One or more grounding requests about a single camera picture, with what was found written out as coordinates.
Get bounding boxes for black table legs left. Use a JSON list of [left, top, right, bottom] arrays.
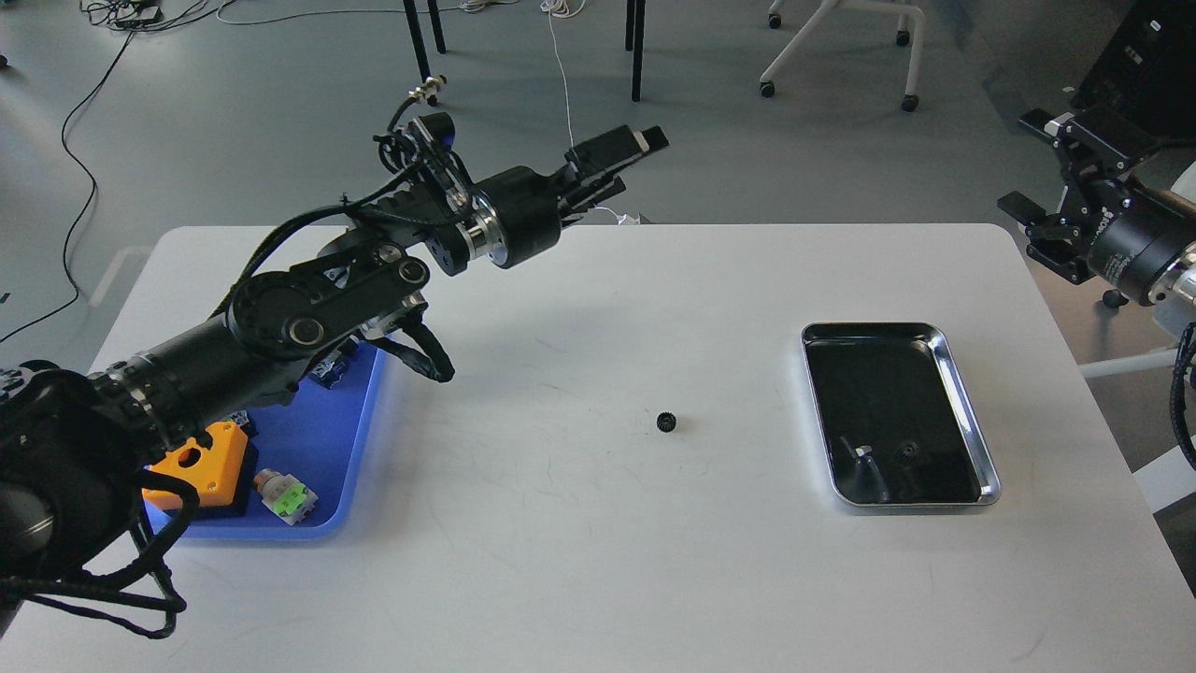
[[402, 0, 446, 106]]

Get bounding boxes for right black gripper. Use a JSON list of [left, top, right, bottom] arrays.
[[996, 108, 1195, 307]]

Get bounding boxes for black equipment case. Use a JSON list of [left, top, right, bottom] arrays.
[[1070, 1, 1195, 143]]

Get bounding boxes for orange button enclosure box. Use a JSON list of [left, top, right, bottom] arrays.
[[150, 421, 255, 508]]

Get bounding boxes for black table legs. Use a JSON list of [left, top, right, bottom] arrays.
[[402, 0, 446, 106], [624, 0, 647, 103]]

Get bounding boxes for green push button switch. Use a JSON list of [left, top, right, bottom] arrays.
[[306, 337, 359, 388]]

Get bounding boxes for blue plastic tray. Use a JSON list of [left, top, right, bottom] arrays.
[[183, 345, 384, 542]]

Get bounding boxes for white green contact switch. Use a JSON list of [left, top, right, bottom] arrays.
[[252, 469, 318, 525]]

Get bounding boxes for black floor cables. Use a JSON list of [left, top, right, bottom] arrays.
[[0, 0, 468, 342]]

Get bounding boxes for white floor cable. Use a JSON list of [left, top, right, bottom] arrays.
[[539, 0, 640, 226]]

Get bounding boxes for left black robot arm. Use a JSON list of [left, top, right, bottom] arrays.
[[1, 77, 669, 640]]

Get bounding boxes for black table legs right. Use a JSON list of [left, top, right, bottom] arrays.
[[624, 0, 647, 103]]

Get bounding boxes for white office chair base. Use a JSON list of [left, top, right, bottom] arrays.
[[758, 0, 926, 114]]

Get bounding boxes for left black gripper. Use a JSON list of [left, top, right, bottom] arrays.
[[466, 126, 670, 269]]

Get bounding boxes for silver metal tray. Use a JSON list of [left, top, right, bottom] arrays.
[[803, 322, 1003, 510]]

